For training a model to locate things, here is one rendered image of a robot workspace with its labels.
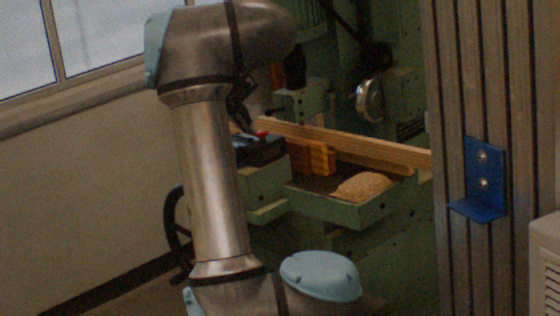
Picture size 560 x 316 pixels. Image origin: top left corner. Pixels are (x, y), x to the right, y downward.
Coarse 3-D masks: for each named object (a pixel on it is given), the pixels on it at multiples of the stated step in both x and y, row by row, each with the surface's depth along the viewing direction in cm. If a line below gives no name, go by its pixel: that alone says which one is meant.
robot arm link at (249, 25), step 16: (240, 0) 132; (256, 0) 133; (240, 16) 130; (256, 16) 130; (272, 16) 132; (288, 16) 137; (240, 32) 129; (256, 32) 130; (272, 32) 131; (288, 32) 135; (256, 48) 131; (272, 48) 132; (288, 48) 137; (256, 64) 133
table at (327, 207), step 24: (336, 168) 204; (360, 168) 202; (288, 192) 198; (312, 192) 193; (384, 192) 189; (408, 192) 195; (264, 216) 194; (312, 216) 195; (336, 216) 189; (360, 216) 184; (384, 216) 190
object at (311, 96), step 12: (312, 84) 210; (324, 84) 210; (276, 96) 207; (288, 96) 204; (300, 96) 205; (312, 96) 208; (288, 108) 206; (300, 108) 206; (312, 108) 209; (324, 108) 212; (288, 120) 207; (300, 120) 206
